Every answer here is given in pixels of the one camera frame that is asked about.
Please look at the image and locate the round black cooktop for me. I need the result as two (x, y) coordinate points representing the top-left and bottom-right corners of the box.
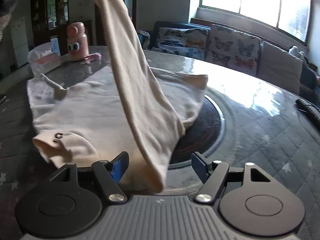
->
(167, 94), (226, 171)

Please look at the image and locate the pink white tissue pack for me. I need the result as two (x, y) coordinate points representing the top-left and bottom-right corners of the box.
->
(27, 42), (62, 76)

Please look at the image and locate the cream garment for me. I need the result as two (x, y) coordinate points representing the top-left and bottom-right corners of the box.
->
(27, 0), (209, 195)

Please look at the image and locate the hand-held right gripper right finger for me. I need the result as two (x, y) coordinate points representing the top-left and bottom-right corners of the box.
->
(191, 152), (274, 203)

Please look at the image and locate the wide butterfly print cushion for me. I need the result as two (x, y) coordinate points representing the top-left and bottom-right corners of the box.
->
(154, 26), (210, 60)

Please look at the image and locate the large window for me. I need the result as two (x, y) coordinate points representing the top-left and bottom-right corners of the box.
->
(197, 0), (313, 43)

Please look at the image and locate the pink cartoon face bottle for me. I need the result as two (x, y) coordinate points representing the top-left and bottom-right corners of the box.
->
(66, 22), (89, 62)

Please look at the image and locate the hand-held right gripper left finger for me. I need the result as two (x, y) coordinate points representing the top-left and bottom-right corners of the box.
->
(46, 151), (129, 203)

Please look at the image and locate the plain grey cushion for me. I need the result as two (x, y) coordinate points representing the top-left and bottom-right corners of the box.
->
(257, 41), (310, 95)

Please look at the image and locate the white fridge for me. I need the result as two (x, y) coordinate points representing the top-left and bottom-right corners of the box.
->
(10, 17), (30, 68)

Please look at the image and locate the grey cloth on sofa arm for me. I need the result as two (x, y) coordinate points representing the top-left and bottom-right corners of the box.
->
(137, 29), (151, 48)

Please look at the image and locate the tall butterfly print cushion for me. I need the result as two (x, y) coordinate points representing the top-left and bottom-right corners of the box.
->
(207, 24), (262, 77)

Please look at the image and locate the black remote control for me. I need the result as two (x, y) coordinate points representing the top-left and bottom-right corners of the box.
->
(296, 99), (320, 125)

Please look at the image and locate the dark door frame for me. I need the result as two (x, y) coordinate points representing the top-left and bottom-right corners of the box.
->
(114, 0), (138, 32)

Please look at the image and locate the blue sofa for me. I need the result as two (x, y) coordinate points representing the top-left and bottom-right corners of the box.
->
(137, 21), (320, 98)

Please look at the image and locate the person's left forearm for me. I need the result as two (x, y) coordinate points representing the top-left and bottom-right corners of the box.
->
(0, 0), (20, 40)

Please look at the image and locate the dark wooden display cabinet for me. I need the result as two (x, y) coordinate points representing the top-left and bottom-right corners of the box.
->
(30, 0), (95, 49)

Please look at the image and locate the blue white carton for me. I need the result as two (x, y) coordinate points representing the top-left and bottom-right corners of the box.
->
(50, 37), (61, 56)

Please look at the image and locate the white plush toy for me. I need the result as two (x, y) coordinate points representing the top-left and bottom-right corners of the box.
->
(289, 45), (307, 61)

